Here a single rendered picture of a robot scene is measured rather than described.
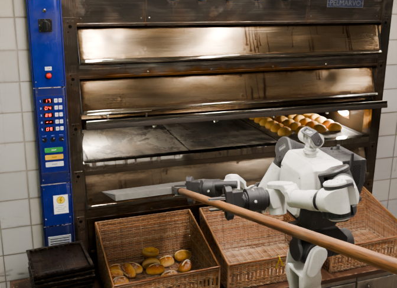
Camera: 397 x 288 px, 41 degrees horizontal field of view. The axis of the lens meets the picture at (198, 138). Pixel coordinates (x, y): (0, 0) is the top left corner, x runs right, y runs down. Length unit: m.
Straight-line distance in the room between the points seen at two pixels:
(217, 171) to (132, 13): 1.02
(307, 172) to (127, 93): 1.11
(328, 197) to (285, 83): 1.43
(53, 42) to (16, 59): 0.19
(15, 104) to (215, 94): 1.05
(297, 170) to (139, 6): 1.19
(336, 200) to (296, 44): 1.48
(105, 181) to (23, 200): 0.43
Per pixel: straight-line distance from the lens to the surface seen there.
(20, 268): 3.07
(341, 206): 1.82
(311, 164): 2.18
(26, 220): 2.95
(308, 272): 2.40
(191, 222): 3.07
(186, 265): 2.95
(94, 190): 2.93
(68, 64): 2.74
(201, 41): 2.88
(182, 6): 2.85
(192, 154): 2.99
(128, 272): 2.90
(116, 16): 2.76
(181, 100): 2.88
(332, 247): 1.28
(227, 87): 2.98
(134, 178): 2.96
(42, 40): 2.68
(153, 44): 2.80
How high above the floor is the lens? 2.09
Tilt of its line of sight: 16 degrees down
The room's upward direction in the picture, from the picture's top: 1 degrees clockwise
